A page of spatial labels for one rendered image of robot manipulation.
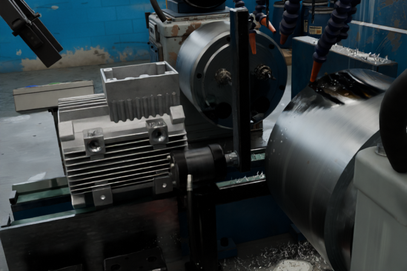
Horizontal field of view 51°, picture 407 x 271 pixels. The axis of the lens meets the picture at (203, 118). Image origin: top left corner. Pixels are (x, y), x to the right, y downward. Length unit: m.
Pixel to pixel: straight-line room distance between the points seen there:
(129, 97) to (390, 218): 0.46
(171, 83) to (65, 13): 5.61
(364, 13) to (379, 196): 0.66
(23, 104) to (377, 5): 0.77
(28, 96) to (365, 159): 0.77
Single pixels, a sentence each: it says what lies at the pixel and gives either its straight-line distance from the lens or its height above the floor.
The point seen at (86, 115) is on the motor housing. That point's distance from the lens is 0.71.
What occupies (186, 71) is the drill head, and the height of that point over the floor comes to 1.07.
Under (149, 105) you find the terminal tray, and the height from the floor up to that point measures 1.10.
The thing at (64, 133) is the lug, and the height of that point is 1.08.
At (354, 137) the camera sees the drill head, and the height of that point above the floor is 1.13.
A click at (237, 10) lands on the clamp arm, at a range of 0.61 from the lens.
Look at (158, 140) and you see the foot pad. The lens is 0.68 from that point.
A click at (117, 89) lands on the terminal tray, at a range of 0.69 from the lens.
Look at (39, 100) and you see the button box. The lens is 0.99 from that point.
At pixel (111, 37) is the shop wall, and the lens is 6.29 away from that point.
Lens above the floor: 1.32
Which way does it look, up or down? 20 degrees down
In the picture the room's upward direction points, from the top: 3 degrees counter-clockwise
